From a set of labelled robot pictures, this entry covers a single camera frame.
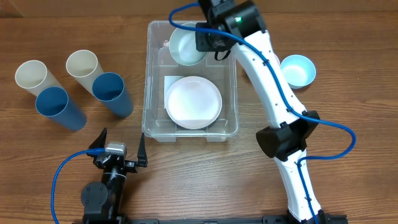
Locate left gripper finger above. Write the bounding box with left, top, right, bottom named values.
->
left=137, top=133, right=148, bottom=167
left=88, top=128, right=107, bottom=149

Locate dark blue cup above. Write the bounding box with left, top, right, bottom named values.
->
left=35, top=86, right=87, bottom=131
left=92, top=72, right=133, bottom=118

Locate light blue bowl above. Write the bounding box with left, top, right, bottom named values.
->
left=280, top=55, right=317, bottom=89

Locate pink bowl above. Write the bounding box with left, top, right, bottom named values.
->
left=274, top=54, right=280, bottom=66

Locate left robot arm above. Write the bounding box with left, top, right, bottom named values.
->
left=81, top=128, right=148, bottom=223

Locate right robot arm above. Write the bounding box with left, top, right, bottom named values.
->
left=195, top=0, right=328, bottom=223

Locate clear plastic storage bin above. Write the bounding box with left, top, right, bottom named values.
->
left=142, top=21, right=239, bottom=142

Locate white round plate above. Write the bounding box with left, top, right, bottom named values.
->
left=165, top=76, right=223, bottom=129

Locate beige cup centre left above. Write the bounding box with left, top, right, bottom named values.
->
left=65, top=50, right=104, bottom=94

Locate beige cup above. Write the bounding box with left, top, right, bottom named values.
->
left=15, top=60, right=62, bottom=96
left=65, top=50, right=104, bottom=94

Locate beige cup far left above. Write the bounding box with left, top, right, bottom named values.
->
left=15, top=60, right=62, bottom=96

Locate left blue cable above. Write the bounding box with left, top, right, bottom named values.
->
left=50, top=148, right=106, bottom=224

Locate blue cable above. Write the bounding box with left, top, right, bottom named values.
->
left=50, top=148, right=106, bottom=224
left=169, top=1, right=357, bottom=224

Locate right blue cable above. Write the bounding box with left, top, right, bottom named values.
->
left=169, top=1, right=357, bottom=224

